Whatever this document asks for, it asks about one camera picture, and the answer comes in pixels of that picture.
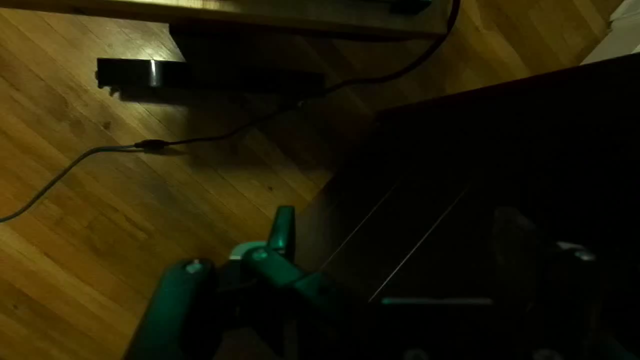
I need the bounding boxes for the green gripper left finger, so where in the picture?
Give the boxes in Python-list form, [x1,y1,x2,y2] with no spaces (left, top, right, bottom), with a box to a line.
[124,205,376,360]

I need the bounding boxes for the dark wooden drawer cabinet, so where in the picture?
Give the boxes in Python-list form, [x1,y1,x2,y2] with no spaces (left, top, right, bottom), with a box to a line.
[293,52,640,360]

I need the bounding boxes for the black bar-shaped power strip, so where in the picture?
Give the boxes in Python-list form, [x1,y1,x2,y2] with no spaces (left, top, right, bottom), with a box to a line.
[95,56,329,105]

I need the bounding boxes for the black cable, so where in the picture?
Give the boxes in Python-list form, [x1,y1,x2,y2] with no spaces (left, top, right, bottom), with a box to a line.
[0,0,465,224]

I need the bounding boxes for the white floor mat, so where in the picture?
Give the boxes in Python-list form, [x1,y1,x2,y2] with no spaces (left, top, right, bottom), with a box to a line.
[583,0,640,66]

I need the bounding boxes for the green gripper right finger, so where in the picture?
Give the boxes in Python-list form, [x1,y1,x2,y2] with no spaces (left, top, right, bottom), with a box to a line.
[490,207,636,360]

